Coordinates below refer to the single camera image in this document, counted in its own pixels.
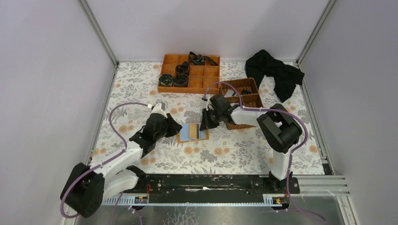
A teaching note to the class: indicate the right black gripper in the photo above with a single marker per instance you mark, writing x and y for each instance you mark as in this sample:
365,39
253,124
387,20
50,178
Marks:
208,117

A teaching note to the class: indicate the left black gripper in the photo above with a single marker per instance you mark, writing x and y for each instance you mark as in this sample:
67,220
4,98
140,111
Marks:
169,126

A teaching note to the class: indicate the card with dark stripe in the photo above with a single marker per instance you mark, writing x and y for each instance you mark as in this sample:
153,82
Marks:
194,131

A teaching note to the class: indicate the brown wicker basket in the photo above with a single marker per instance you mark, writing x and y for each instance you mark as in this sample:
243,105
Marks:
252,100

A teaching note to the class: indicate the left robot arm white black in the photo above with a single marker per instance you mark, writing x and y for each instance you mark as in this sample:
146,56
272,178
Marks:
87,186

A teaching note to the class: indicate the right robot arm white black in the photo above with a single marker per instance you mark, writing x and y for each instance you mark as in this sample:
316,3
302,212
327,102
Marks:
279,127

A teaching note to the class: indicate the silver card in basket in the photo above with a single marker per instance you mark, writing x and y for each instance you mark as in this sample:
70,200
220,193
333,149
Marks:
230,93

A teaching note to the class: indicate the black card in basket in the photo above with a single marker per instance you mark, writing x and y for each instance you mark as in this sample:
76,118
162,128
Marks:
245,92

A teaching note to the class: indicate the floral patterned table mat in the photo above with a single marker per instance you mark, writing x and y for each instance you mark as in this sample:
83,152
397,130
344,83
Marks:
241,151

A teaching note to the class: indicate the rolled dark belt left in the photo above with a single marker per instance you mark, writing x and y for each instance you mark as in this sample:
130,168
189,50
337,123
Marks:
166,80

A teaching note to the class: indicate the rolled black belt middle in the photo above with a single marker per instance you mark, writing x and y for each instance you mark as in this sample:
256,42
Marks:
181,80

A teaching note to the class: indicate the rolled black belt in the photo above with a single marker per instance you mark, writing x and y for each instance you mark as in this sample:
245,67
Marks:
181,80
183,68

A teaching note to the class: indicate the orange wooden divided tray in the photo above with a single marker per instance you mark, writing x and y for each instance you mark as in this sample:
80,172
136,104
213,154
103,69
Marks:
189,73

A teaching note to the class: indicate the rolled black belt upper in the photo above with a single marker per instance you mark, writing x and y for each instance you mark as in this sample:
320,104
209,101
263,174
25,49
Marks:
183,68

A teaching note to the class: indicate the loose dark belt top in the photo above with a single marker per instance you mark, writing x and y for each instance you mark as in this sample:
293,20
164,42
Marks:
200,60

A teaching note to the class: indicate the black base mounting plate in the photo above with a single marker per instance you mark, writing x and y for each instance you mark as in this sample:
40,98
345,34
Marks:
212,189

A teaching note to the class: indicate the black crumpled cloth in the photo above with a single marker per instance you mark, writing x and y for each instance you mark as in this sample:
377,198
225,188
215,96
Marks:
286,77

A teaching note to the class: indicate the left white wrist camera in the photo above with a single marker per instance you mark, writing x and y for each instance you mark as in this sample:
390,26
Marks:
157,108

